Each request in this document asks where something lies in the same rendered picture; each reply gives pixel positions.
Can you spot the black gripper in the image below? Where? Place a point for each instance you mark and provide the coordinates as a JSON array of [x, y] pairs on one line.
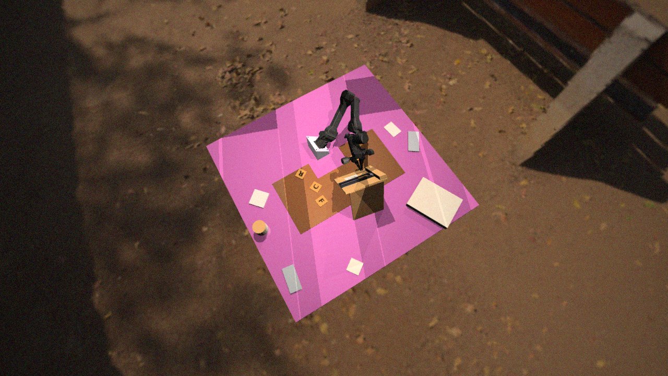
[[347, 159]]

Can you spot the dark grey cylindrical container with orange lid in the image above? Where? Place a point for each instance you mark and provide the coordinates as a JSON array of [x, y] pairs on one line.
[[260, 228]]

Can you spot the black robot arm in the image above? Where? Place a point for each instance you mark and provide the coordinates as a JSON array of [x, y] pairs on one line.
[[355, 126]]

